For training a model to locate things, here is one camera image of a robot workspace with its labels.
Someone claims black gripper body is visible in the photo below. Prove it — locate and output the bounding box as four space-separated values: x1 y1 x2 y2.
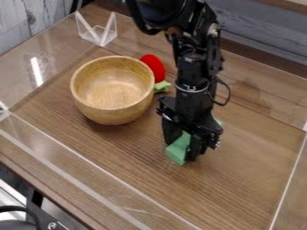
154 84 225 150

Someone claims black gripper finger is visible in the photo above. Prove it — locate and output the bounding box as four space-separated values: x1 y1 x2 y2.
185 135 206 161
161 119 182 145

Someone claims green rectangular block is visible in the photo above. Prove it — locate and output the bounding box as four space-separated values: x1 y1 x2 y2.
162 116 222 165

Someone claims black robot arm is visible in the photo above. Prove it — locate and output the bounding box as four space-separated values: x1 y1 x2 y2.
124 0 226 165

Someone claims brown wooden bowl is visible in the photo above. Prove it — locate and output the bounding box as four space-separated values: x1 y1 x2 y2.
69 56 154 125

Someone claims red plush strawberry toy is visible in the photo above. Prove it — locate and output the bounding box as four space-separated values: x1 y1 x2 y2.
140 54 170 93

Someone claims clear acrylic corner bracket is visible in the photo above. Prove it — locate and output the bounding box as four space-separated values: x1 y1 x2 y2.
74 12 117 47

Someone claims black metal table frame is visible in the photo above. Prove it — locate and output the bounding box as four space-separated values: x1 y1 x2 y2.
26 190 69 230

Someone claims black cable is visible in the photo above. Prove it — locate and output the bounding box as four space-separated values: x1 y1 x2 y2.
0 205 39 230

